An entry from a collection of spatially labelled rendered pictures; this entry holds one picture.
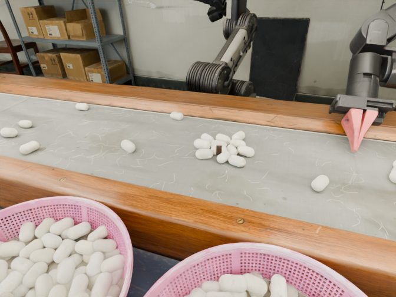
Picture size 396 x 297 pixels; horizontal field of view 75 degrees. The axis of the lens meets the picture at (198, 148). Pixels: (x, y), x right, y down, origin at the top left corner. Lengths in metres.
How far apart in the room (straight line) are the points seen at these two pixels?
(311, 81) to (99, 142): 2.22
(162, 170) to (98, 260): 0.20
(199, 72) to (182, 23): 1.88
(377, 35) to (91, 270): 0.64
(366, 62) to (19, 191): 0.70
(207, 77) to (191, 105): 0.23
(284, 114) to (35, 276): 0.56
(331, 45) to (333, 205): 2.15
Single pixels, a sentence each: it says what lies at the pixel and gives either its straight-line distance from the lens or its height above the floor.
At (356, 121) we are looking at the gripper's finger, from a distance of 0.58.
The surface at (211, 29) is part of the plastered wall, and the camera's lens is 2.68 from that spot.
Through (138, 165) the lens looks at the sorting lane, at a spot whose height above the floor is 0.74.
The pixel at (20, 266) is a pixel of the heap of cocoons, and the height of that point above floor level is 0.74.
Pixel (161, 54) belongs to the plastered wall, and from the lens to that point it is 2.97.
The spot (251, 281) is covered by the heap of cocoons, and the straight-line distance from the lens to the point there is 0.35.
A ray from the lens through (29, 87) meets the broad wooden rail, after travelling 1.03.
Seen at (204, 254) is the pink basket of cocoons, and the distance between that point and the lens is 0.34.
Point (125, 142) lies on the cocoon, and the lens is 0.56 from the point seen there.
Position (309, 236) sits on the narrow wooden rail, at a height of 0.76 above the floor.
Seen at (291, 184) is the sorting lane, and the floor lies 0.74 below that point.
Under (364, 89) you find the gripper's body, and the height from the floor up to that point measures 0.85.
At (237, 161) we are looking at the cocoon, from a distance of 0.49.
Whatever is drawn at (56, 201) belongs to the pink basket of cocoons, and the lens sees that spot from 0.46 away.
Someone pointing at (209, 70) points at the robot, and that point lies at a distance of 0.92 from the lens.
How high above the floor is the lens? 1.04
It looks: 33 degrees down
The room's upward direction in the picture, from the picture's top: 2 degrees counter-clockwise
